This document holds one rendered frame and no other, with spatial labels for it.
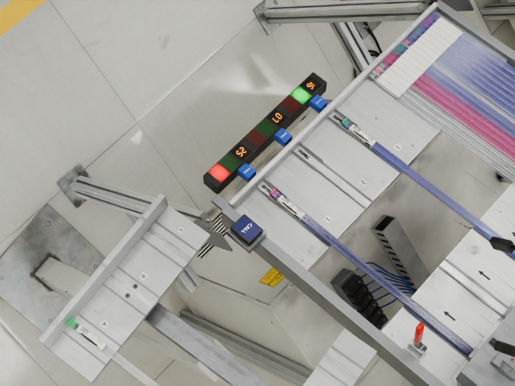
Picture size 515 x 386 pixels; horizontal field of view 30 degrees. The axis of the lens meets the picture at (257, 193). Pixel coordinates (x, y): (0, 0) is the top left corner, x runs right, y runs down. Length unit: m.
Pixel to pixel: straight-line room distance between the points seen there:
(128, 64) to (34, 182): 0.39
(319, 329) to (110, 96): 0.83
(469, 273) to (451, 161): 0.55
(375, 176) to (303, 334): 0.44
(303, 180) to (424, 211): 0.50
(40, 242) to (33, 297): 0.14
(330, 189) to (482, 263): 0.33
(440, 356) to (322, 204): 0.37
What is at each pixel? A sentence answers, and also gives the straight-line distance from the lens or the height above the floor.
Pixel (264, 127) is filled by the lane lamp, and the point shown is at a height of 0.65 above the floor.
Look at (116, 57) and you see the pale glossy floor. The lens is 2.53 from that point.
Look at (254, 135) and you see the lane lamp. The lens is 1.97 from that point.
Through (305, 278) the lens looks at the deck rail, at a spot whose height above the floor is 0.87.
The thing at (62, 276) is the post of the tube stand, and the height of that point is 0.15.
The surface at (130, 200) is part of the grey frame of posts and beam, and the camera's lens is 2.19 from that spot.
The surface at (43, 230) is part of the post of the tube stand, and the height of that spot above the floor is 0.01.
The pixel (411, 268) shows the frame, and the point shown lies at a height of 0.66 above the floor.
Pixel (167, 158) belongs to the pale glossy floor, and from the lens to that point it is 2.62.
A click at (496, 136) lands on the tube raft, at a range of 2.02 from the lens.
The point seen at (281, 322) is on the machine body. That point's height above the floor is 0.62.
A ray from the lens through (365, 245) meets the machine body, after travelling 2.23.
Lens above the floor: 2.29
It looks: 55 degrees down
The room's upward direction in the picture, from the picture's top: 103 degrees clockwise
